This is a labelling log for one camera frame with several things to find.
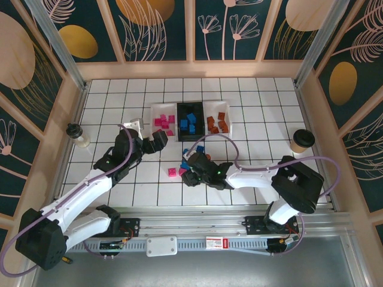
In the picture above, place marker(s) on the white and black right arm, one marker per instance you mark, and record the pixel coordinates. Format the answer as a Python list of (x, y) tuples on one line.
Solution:
[(254, 176)]

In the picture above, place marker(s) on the teal panel with pink fern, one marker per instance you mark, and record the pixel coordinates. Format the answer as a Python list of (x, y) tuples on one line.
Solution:
[(353, 59)]

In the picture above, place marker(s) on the teal panel with pink flowers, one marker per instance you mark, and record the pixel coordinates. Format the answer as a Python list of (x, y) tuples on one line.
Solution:
[(227, 30)]

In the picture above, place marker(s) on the orange lego brick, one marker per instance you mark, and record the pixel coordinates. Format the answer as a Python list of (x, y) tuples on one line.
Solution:
[(206, 156), (221, 116), (224, 129), (210, 120), (222, 124), (214, 129)]

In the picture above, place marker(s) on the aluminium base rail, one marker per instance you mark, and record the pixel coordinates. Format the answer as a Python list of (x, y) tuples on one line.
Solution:
[(194, 222)]

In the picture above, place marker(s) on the paper coffee cup black lid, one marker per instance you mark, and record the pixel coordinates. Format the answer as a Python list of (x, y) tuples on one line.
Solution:
[(302, 140)]

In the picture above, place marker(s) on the teal panel with white leaves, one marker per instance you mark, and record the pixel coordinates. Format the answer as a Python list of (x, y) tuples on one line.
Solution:
[(143, 30)]

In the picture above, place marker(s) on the red and white label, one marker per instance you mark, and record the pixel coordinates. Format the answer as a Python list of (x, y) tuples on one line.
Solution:
[(217, 242)]

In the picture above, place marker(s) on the teal panel with pink leaves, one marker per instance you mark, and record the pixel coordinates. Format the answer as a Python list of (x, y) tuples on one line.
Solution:
[(368, 155)]

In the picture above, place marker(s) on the teal panel with yellow oval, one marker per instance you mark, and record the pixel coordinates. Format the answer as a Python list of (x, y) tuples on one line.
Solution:
[(77, 42)]

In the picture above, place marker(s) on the teal panel with pink flower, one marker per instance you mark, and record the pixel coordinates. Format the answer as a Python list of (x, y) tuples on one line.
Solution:
[(15, 155)]

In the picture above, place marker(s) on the blue lego brick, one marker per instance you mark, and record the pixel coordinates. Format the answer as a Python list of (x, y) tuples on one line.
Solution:
[(184, 152), (185, 164), (199, 148), (183, 123), (190, 117), (193, 128)]

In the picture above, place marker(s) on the aluminium corner post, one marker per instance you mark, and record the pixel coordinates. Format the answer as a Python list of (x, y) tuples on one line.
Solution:
[(314, 51), (64, 56)]

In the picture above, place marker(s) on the glass bottle with black cap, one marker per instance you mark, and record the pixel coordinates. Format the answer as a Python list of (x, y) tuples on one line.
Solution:
[(78, 136)]

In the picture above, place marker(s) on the black plastic tray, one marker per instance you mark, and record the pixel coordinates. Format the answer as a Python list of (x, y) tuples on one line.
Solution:
[(185, 137)]

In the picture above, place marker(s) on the small controller board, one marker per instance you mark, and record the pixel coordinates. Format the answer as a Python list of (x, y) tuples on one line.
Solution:
[(112, 245)]

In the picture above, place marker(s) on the grey metal base sheet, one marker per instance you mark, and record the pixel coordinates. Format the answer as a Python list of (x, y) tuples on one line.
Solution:
[(209, 272)]

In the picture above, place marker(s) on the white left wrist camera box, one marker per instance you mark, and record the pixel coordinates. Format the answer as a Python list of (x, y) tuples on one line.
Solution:
[(137, 124)]

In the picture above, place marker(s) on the teal panel with yellow lines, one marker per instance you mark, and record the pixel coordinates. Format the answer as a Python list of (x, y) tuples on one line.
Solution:
[(18, 53)]

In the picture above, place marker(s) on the white plastic box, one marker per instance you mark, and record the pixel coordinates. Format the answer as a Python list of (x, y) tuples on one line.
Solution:
[(161, 245)]

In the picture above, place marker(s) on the white plastic tray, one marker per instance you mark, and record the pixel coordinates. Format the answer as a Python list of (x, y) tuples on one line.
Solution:
[(154, 109), (217, 107)]

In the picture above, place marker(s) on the teal panel with beige oval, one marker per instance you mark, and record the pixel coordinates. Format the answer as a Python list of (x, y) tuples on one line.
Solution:
[(293, 30)]

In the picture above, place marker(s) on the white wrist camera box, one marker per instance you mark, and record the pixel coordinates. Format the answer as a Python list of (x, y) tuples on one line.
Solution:
[(137, 124), (188, 156)]

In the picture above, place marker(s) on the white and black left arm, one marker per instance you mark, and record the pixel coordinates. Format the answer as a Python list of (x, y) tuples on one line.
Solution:
[(83, 191)]

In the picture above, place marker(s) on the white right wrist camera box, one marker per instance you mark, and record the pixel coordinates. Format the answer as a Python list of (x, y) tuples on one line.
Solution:
[(188, 156)]

